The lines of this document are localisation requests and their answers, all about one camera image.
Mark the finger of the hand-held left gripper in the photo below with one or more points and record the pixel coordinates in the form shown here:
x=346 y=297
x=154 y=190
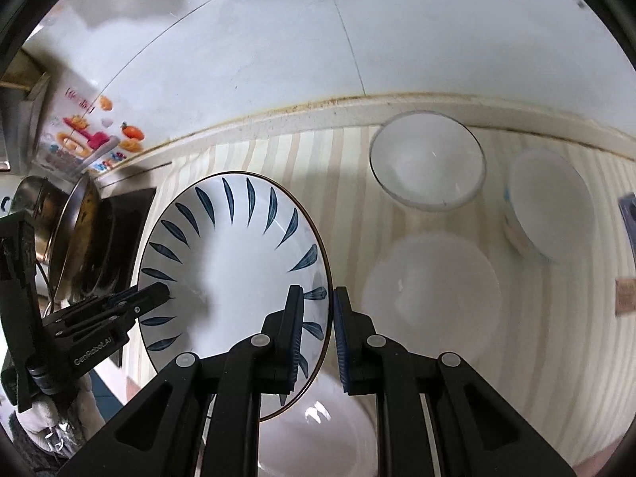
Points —
x=149 y=292
x=94 y=320

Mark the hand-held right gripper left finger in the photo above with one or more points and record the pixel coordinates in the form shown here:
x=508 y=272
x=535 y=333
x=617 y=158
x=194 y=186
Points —
x=297 y=330

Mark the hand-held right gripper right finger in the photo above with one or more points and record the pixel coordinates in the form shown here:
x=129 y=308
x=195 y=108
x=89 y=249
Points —
x=341 y=338

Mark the white plate with blue leaves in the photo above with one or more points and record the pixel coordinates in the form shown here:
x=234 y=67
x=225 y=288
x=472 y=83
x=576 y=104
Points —
x=223 y=258

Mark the white bowl with dark rim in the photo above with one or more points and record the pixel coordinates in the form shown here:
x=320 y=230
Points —
x=427 y=159

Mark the white bowl with printed outside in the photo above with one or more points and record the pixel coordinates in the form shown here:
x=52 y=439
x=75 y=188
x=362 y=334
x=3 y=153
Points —
x=546 y=208

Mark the person's left hand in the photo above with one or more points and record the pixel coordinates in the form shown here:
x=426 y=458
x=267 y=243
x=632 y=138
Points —
x=67 y=415

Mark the dark blue base cabinet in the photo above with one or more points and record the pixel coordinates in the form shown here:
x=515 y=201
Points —
x=107 y=388

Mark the black wok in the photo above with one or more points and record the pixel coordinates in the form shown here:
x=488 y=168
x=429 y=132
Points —
x=82 y=228

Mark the stainless steel pot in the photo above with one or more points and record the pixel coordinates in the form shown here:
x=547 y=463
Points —
x=35 y=203

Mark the striped cloth with pink border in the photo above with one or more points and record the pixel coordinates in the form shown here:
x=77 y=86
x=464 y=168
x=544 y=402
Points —
x=546 y=333

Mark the small brown card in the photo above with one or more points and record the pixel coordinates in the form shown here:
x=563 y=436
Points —
x=627 y=298

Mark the dark blue phone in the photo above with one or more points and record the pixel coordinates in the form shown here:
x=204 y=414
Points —
x=630 y=216

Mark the colourful wall sticker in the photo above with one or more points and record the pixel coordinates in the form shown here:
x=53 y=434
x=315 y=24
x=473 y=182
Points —
x=79 y=129

